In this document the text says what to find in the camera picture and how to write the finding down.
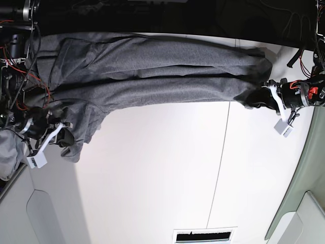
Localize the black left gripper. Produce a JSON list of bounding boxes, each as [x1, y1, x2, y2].
[[246, 80, 311, 110]]

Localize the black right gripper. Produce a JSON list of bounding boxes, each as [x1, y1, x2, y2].
[[14, 107, 75, 147]]

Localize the grey t-shirt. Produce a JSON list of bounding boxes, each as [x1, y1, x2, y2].
[[36, 33, 272, 163]]

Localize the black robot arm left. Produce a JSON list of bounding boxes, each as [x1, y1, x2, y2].
[[242, 1, 324, 111]]

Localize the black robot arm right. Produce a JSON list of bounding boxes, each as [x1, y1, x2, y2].
[[1, 1, 74, 149]]

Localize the light grey cloth pile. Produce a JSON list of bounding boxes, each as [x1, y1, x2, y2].
[[1, 130, 25, 181]]

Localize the white panel left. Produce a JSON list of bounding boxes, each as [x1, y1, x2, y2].
[[1, 166, 66, 243]]

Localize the white panel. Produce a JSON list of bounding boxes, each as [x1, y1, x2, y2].
[[268, 191, 324, 244], [1, 166, 66, 243]]

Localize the white panel right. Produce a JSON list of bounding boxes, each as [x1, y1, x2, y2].
[[268, 191, 324, 244]]

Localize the white cable on floor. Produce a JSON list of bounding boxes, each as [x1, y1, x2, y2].
[[258, 0, 317, 39]]

